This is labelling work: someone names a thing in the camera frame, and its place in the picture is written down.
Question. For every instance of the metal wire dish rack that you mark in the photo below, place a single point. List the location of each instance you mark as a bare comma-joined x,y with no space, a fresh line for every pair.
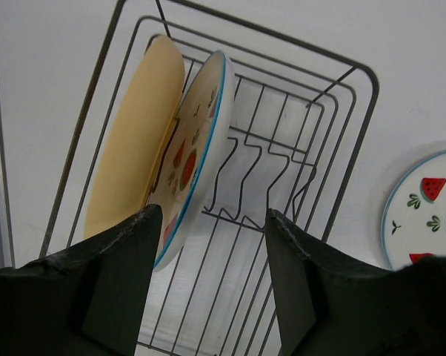
301,113

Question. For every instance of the white strawberry pattern plate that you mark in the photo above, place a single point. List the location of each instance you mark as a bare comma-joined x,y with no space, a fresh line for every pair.
413,223

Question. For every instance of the yellow plate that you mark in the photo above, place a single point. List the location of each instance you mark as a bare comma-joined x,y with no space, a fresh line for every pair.
137,138

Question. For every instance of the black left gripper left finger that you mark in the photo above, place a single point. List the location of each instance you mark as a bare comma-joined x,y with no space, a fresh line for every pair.
87,299

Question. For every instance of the white plate blue rim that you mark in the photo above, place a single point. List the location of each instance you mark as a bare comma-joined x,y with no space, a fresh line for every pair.
194,154

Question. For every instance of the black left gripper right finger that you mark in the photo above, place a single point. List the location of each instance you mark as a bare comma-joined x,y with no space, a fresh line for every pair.
329,303

